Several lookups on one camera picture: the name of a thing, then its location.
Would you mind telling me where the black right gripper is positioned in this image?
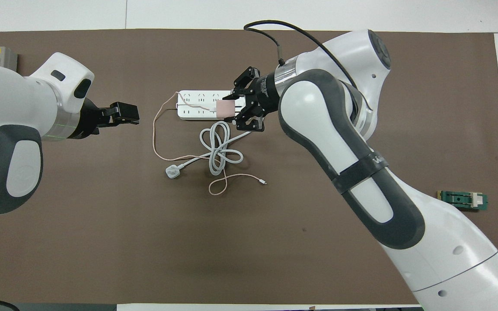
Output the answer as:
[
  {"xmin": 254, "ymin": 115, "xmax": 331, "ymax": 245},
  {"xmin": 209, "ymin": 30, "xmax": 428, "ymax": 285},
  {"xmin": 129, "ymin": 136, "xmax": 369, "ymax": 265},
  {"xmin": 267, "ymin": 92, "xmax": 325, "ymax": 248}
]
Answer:
[{"xmin": 232, "ymin": 67, "xmax": 281, "ymax": 131}]

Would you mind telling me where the white power strip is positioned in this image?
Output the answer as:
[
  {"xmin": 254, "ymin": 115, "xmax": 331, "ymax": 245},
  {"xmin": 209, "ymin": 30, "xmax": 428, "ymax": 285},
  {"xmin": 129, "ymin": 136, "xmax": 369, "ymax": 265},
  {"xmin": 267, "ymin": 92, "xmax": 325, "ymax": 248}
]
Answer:
[{"xmin": 176, "ymin": 90, "xmax": 249, "ymax": 121}]

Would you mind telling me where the brown table mat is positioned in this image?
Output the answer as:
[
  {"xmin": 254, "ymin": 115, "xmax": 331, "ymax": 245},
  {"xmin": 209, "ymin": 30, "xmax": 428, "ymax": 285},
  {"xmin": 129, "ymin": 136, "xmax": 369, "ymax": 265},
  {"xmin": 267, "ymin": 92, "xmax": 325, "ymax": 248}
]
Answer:
[{"xmin": 0, "ymin": 29, "xmax": 498, "ymax": 305}]

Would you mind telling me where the pink charger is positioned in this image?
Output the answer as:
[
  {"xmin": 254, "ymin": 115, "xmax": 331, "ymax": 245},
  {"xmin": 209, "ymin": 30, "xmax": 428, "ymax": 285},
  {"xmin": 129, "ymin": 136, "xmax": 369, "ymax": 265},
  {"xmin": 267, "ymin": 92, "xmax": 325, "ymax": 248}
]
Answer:
[{"xmin": 215, "ymin": 100, "xmax": 237, "ymax": 120}]

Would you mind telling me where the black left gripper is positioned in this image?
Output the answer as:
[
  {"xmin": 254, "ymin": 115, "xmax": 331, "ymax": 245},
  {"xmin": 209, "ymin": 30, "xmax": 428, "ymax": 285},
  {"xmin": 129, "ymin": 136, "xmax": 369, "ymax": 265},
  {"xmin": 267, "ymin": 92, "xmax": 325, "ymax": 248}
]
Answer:
[{"xmin": 68, "ymin": 98, "xmax": 140, "ymax": 140}]

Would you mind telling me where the white power cord with plug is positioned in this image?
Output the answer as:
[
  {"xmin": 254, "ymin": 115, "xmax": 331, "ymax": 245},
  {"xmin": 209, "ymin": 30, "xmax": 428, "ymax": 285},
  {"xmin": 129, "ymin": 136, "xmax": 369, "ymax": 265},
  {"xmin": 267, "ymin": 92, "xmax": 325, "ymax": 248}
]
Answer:
[{"xmin": 164, "ymin": 120, "xmax": 254, "ymax": 180}]

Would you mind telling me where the grey button control box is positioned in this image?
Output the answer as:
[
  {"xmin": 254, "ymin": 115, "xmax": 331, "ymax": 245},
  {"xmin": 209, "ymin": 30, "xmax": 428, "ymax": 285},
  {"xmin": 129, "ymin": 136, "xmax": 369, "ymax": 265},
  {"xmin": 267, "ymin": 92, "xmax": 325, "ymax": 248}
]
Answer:
[{"xmin": 0, "ymin": 47, "xmax": 18, "ymax": 73}]

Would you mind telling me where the green knife switch block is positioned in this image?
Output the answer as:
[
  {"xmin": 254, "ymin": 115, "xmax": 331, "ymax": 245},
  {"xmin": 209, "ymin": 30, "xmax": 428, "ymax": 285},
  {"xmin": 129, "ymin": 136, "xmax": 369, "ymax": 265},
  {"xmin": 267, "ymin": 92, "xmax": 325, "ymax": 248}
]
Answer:
[{"xmin": 437, "ymin": 190, "xmax": 488, "ymax": 212}]

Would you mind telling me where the pink charging cable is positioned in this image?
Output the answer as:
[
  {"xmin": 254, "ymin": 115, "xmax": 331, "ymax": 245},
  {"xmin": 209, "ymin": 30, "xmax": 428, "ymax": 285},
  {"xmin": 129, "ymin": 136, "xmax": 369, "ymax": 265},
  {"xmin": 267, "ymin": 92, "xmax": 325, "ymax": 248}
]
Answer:
[{"xmin": 153, "ymin": 92, "xmax": 268, "ymax": 196}]

